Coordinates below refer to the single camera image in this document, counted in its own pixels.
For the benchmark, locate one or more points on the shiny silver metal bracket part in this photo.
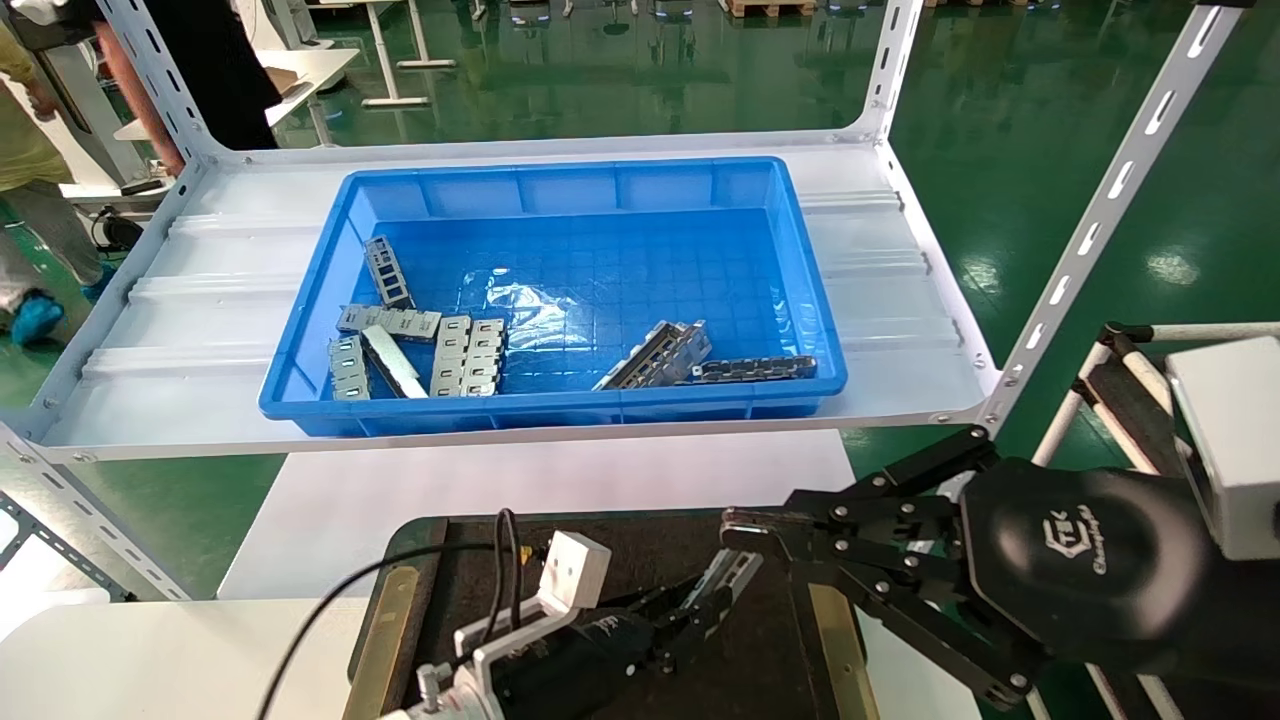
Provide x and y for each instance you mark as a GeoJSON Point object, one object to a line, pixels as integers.
{"type": "Point", "coordinates": [395, 365]}

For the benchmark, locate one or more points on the white slotted rack post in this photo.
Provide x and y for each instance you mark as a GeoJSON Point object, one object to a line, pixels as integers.
{"type": "Point", "coordinates": [890, 60]}
{"type": "Point", "coordinates": [68, 497]}
{"type": "Point", "coordinates": [1140, 145]}
{"type": "Point", "coordinates": [160, 80]}

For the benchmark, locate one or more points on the dark grey metal bracket part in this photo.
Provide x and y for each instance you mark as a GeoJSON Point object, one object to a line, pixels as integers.
{"type": "Point", "coordinates": [388, 272]}
{"type": "Point", "coordinates": [750, 369]}

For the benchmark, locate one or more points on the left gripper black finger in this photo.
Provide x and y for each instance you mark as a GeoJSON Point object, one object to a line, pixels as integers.
{"type": "Point", "coordinates": [670, 600]}
{"type": "Point", "coordinates": [700, 630]}

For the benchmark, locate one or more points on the person in yellow suit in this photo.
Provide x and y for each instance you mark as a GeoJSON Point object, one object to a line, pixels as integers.
{"type": "Point", "coordinates": [25, 150]}

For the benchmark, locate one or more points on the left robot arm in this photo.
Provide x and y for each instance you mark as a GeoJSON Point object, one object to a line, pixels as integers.
{"type": "Point", "coordinates": [450, 700]}

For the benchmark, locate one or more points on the clear plastic film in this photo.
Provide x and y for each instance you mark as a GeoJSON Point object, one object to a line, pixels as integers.
{"type": "Point", "coordinates": [540, 315]}

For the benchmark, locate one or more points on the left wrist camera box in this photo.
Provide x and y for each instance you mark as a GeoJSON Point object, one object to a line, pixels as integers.
{"type": "Point", "coordinates": [575, 570]}

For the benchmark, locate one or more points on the person in black clothes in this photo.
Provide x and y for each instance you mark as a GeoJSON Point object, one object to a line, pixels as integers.
{"type": "Point", "coordinates": [220, 70]}

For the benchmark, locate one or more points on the blue plastic bin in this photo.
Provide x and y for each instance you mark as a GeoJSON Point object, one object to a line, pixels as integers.
{"type": "Point", "coordinates": [650, 260]}

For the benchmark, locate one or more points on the black container with brass edges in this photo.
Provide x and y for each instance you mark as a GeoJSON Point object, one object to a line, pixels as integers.
{"type": "Point", "coordinates": [640, 560]}

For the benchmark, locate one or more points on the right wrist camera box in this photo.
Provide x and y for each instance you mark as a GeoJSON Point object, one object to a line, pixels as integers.
{"type": "Point", "coordinates": [1230, 440]}

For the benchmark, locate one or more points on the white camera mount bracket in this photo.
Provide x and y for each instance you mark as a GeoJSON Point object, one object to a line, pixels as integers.
{"type": "Point", "coordinates": [510, 635]}

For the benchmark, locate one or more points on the white machine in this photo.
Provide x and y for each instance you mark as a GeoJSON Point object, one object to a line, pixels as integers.
{"type": "Point", "coordinates": [120, 200]}

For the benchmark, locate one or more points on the black cart tray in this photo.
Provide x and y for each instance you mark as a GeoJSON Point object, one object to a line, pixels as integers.
{"type": "Point", "coordinates": [1130, 410]}

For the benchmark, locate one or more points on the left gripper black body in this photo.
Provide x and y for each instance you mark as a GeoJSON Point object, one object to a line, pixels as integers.
{"type": "Point", "coordinates": [580, 665]}

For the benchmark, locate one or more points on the white table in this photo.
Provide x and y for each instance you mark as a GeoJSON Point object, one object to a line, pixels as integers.
{"type": "Point", "coordinates": [330, 65]}

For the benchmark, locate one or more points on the white metal shelf board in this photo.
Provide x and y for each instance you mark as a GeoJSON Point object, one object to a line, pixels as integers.
{"type": "Point", "coordinates": [200, 300]}

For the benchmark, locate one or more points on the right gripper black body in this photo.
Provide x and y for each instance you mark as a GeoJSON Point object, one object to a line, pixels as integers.
{"type": "Point", "coordinates": [1080, 560]}

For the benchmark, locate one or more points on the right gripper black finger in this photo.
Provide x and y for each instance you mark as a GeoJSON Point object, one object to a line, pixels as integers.
{"type": "Point", "coordinates": [900, 500]}
{"type": "Point", "coordinates": [930, 620]}

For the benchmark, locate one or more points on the wooden pallet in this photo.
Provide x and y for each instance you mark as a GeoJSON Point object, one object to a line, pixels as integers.
{"type": "Point", "coordinates": [765, 8]}

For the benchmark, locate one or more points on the white tube cart frame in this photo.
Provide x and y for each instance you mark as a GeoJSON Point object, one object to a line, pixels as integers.
{"type": "Point", "coordinates": [1070, 405]}

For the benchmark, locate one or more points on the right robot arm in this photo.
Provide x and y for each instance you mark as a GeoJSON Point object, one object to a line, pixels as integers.
{"type": "Point", "coordinates": [1250, 620]}

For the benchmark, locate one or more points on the white table leg frame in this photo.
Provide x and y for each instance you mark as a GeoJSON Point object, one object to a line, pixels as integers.
{"type": "Point", "coordinates": [425, 63]}

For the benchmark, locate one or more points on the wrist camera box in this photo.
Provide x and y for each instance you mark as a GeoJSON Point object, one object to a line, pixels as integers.
{"type": "Point", "coordinates": [575, 570]}
{"type": "Point", "coordinates": [1230, 440]}

